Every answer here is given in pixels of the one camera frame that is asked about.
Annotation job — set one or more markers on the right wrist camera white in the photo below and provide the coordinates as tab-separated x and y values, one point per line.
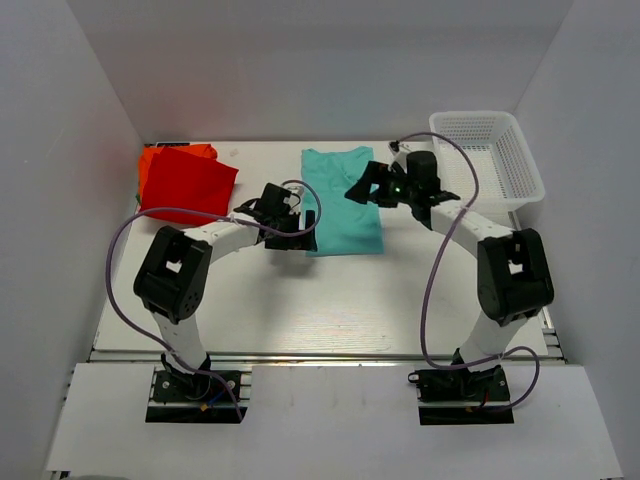
399	152

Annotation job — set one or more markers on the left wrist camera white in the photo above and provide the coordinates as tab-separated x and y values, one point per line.
296	189

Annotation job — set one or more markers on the teal t shirt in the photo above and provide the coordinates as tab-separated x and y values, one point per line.
345	227

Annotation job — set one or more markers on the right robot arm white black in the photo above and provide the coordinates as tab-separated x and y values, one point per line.
512	278

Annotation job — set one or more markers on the red folded t shirt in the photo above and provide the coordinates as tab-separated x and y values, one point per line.
179	189

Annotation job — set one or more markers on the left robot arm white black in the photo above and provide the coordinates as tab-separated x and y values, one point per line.
171	281

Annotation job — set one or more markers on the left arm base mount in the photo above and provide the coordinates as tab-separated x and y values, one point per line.
178	397

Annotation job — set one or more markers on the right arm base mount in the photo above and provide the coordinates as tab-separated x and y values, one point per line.
462	397

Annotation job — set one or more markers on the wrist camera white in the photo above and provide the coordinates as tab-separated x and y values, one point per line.
296	189
399	152

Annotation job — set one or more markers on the white plastic basket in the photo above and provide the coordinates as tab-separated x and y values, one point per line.
500	171

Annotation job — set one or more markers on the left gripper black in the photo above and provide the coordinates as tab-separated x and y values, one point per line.
306	242

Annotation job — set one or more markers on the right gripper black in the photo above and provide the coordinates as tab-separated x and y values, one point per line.
379	174

